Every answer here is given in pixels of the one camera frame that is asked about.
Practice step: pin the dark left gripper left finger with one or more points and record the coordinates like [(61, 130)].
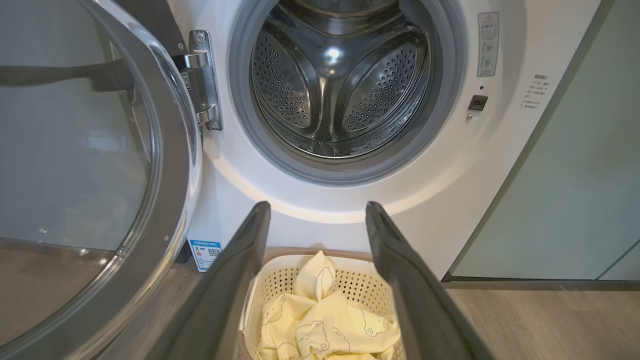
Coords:
[(235, 280)]

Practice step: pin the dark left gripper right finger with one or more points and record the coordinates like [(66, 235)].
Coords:
[(415, 300)]

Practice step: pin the pale yellow bear print garment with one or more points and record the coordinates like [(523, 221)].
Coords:
[(345, 325), (277, 325)]

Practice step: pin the pale yellow cotton garment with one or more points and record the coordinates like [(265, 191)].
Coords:
[(315, 275)]

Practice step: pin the round black glass washer door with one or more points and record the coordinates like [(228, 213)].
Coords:
[(170, 165)]

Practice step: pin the cream perforated laundry basket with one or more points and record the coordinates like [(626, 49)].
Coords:
[(360, 282)]

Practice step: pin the white front-load washing machine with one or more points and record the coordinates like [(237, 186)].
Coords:
[(500, 165)]

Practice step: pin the grey rubber door gasket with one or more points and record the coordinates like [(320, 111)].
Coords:
[(445, 100)]

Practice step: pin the metal door hinge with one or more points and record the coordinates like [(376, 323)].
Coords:
[(205, 80)]

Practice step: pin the black door latch socket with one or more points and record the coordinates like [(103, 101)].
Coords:
[(477, 102)]

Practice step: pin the blue energy label sticker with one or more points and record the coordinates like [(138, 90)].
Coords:
[(205, 255)]

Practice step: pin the pale green tall cabinet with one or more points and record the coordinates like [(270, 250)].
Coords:
[(575, 150)]

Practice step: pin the steel perforated washer drum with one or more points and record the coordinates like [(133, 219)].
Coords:
[(340, 75)]

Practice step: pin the printed text washer sticker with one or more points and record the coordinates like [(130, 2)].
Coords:
[(536, 91)]

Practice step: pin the grey warning label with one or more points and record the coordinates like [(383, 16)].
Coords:
[(488, 45)]

